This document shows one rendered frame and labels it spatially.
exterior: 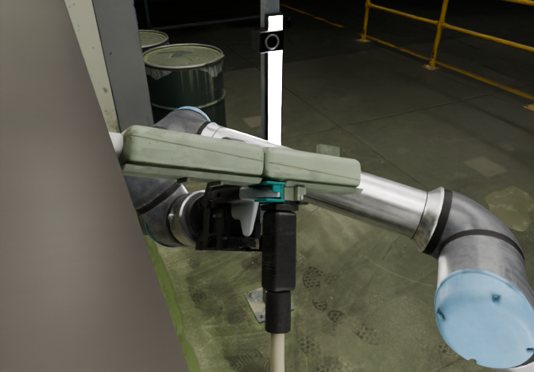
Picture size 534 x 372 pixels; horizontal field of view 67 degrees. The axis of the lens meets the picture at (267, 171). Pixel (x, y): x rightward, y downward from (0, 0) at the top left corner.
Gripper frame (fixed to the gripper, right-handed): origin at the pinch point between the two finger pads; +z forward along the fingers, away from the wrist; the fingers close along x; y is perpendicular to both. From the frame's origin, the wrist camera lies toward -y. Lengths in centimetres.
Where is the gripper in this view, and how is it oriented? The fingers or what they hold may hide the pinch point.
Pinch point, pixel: (284, 191)
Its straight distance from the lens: 48.4
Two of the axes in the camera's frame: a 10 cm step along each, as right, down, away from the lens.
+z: 5.7, -1.5, -8.1
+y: -0.3, 9.8, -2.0
